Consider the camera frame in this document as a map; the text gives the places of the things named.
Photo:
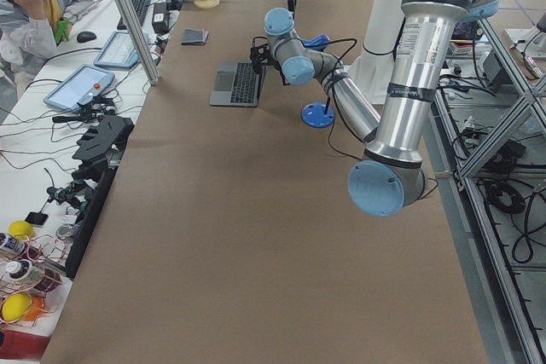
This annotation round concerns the grey laptop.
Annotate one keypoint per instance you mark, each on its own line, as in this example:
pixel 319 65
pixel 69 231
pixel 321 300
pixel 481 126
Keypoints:
pixel 237 84

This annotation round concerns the folded grey cloth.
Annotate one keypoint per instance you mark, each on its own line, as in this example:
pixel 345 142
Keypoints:
pixel 194 36

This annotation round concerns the black keyboard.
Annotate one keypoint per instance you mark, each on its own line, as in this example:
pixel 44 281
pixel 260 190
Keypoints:
pixel 141 9

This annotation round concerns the far blue teach pendant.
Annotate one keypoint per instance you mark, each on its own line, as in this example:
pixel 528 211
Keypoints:
pixel 118 53

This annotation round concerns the blue teach pendant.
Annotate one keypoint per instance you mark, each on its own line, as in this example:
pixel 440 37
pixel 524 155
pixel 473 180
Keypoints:
pixel 118 53
pixel 79 88

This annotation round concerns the near blue teach pendant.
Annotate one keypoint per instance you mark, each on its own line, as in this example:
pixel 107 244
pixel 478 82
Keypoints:
pixel 79 88

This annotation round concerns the black computer mouse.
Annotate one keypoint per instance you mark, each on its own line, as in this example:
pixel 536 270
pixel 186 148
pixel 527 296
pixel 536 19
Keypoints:
pixel 86 36

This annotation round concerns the black slotted stand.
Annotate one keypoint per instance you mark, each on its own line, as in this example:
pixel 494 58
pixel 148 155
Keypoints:
pixel 112 131

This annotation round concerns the person in grey jacket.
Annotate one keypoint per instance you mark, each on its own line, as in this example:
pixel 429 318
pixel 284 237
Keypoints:
pixel 28 31

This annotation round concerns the yellow ball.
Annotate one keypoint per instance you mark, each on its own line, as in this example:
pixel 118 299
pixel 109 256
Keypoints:
pixel 16 307

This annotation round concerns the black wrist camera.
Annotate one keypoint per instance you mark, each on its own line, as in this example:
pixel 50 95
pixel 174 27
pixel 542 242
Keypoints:
pixel 260 54

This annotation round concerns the aluminium frame post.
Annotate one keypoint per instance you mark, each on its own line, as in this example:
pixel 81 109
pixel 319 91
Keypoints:
pixel 133 26

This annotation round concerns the copper wire bottle basket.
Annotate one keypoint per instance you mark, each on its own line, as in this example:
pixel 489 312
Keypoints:
pixel 25 268

